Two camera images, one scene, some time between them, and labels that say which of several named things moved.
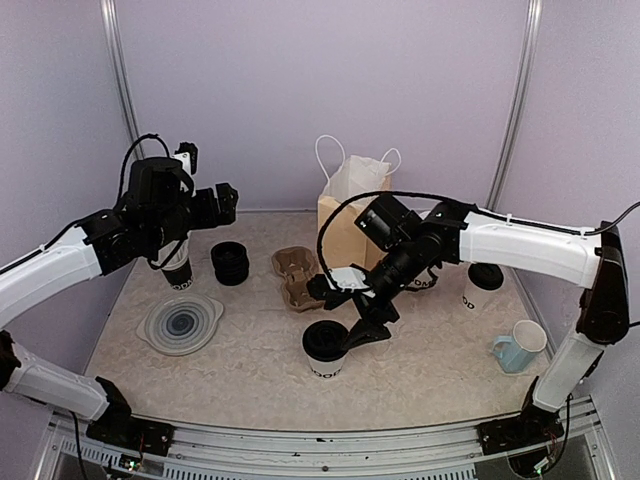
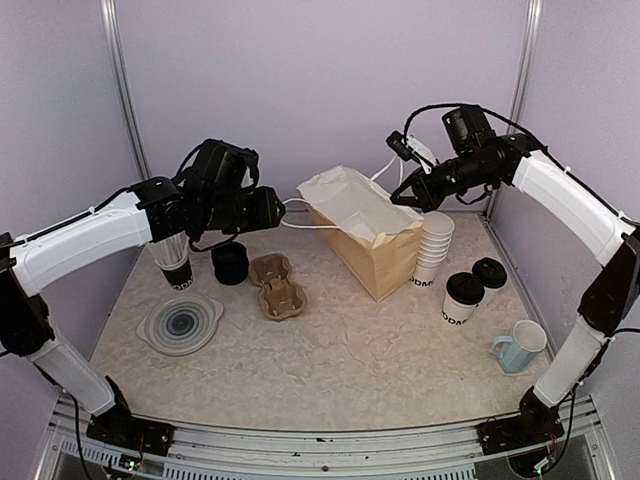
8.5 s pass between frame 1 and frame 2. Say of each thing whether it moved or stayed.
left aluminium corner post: stayed
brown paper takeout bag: moved
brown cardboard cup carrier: moved
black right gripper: moved
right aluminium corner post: stayed
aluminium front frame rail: stayed
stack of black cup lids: stayed
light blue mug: stayed
